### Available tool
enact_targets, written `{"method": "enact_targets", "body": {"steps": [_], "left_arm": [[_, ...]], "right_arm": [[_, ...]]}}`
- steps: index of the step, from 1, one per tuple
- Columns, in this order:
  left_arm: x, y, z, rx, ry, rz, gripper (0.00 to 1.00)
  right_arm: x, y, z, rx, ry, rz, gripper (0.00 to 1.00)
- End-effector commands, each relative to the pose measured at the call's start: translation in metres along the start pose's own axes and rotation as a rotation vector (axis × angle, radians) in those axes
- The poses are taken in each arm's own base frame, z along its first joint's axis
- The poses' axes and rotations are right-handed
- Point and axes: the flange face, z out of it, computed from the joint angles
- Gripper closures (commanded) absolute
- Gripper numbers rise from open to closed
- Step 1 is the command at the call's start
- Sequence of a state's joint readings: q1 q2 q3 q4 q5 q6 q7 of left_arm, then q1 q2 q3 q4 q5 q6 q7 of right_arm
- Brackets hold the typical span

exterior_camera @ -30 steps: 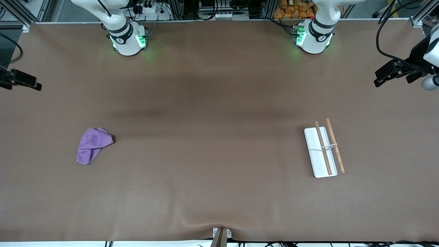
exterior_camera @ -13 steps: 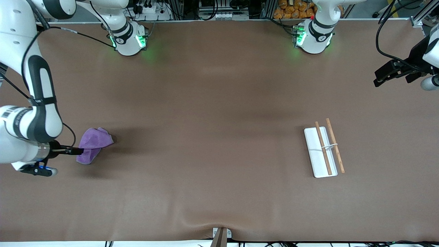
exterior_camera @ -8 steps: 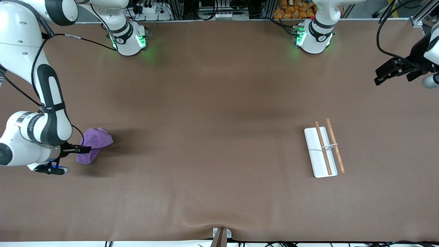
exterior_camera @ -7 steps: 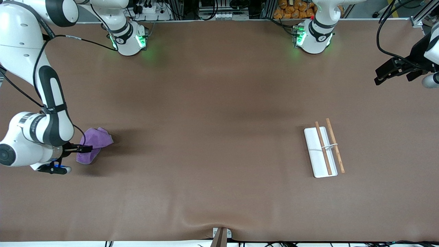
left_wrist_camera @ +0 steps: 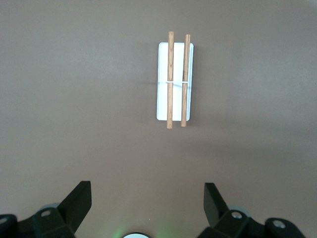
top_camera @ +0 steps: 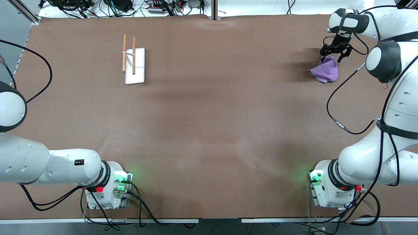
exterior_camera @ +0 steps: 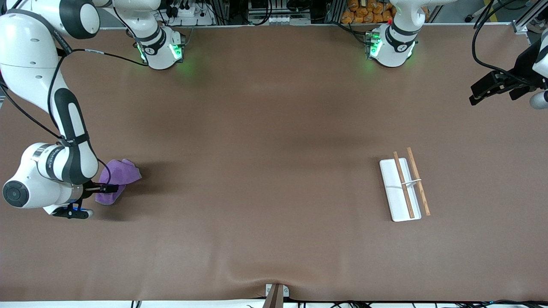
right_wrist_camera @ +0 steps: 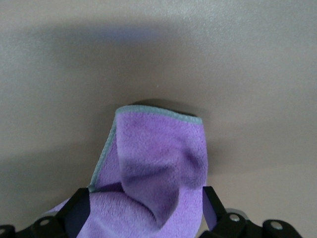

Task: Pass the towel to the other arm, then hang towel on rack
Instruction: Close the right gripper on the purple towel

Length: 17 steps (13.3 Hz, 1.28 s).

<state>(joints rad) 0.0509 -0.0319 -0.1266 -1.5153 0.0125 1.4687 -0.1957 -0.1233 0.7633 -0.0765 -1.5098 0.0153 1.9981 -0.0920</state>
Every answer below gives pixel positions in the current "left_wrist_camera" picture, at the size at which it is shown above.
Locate brown table cover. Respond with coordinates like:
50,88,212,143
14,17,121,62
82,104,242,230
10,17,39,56
0,0,317,238

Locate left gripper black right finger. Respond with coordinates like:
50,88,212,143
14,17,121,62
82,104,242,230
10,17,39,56
198,182,307,238

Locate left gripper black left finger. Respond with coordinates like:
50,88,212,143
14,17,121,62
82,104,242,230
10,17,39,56
0,180,93,238

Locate white rack with wooden rods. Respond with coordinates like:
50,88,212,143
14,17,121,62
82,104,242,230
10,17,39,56
156,31,194,130

